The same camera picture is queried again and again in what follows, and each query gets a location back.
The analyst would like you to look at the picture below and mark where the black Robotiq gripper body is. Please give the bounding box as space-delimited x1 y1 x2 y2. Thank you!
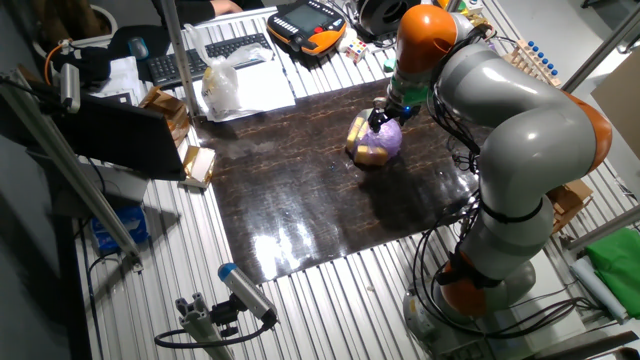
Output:
379 97 422 126

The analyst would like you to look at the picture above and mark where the person's black sleeved forearm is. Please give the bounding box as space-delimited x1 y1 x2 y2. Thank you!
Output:
151 0 217 29

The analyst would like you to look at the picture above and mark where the clear plastic bag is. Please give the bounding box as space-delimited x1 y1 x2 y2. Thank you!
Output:
192 58 297 124
183 23 275 121

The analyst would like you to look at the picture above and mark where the person's bare hand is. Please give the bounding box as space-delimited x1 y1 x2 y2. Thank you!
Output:
209 0 245 16

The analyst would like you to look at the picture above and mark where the yellow green sponge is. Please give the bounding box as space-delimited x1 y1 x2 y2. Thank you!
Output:
353 145 390 167
346 116 367 154

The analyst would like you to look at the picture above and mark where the Rubik's cube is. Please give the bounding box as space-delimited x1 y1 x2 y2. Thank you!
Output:
345 38 369 64

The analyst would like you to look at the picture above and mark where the black filament spool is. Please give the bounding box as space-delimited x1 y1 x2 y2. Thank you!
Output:
355 0 424 38

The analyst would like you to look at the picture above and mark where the dark marbled table mat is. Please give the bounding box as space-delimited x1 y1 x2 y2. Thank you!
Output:
192 77 496 286

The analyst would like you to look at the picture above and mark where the orange black teach pendant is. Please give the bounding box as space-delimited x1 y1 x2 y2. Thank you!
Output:
265 0 348 57

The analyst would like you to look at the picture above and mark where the yellowish clear toy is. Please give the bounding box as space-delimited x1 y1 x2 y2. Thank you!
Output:
465 12 492 30

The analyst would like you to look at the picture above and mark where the wooden rack with blue tubes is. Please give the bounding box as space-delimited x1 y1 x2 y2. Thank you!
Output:
502 38 562 89

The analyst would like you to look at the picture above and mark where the black computer keyboard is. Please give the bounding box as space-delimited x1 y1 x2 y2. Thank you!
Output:
146 32 274 89

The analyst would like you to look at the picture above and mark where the gold white small box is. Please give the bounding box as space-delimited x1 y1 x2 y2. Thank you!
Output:
179 144 217 190

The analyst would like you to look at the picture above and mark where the cardboard box with wooden blocks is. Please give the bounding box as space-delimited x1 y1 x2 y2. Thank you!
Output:
546 178 595 235

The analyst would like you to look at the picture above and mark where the upright aluminium pole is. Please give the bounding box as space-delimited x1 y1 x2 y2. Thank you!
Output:
159 0 202 119

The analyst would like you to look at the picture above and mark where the brown open cardboard box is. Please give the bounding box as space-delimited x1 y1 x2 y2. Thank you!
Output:
138 85 192 148

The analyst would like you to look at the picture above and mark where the flat brown cardboard panel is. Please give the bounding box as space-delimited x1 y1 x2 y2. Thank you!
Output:
590 49 640 161

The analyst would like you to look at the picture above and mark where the black mouse pad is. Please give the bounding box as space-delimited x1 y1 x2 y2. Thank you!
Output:
107 24 174 69

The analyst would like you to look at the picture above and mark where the grey computer mouse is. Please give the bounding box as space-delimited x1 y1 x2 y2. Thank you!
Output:
127 36 150 61

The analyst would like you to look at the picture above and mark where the black laptop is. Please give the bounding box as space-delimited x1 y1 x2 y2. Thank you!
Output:
49 92 187 182

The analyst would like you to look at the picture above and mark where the white rolled sheet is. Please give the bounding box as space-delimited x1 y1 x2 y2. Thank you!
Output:
569 255 629 325

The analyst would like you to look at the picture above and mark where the green cloth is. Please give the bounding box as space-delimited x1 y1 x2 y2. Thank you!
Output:
584 227 640 319

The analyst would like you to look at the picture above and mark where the blue tissue pack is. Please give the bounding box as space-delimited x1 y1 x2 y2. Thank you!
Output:
89 204 150 256

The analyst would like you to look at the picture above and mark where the white round bin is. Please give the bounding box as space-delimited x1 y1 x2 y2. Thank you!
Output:
30 3 119 59

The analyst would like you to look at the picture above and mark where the long slanted aluminium bar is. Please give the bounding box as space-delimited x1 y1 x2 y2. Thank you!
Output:
0 69 145 272

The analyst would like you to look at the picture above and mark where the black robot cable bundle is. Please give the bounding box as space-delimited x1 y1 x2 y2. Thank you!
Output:
409 199 604 347

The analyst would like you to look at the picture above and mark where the slanted aluminium frame pole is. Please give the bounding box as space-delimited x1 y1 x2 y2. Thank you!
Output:
559 4 640 94

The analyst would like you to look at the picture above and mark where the silver camera with blue end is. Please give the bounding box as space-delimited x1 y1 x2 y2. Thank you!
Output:
217 262 279 326

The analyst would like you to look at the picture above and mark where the low aluminium frame rail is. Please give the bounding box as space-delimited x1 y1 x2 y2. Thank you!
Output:
564 204 640 254

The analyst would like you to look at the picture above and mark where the grey aluminium camera post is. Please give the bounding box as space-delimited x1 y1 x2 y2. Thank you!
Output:
174 292 236 360

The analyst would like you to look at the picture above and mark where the black camera cable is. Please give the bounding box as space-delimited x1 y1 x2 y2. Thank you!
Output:
153 319 277 350

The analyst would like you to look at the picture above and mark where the silver camera on bar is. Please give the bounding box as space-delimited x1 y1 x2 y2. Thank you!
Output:
58 62 82 114

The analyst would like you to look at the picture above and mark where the orange cable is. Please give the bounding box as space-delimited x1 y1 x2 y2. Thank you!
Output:
43 39 74 86

